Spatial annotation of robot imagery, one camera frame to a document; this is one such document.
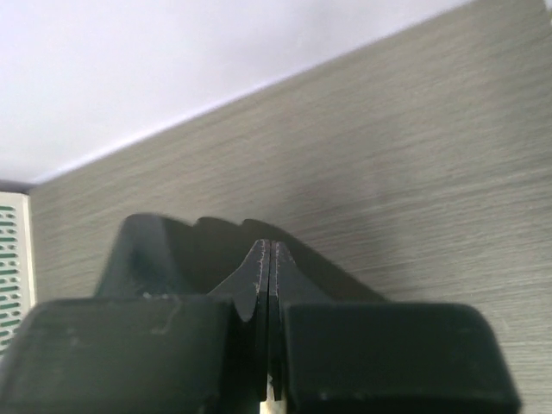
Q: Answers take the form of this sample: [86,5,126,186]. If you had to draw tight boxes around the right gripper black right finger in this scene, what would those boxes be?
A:
[269,242,522,413]

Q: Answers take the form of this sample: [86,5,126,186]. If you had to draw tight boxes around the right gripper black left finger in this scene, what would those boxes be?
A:
[1,240,270,413]

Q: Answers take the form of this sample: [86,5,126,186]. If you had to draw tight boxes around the black drawer organizer box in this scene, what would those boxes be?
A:
[95,213,384,302]

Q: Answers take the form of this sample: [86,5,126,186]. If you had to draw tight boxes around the white magazine file rack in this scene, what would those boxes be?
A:
[0,192,36,354]

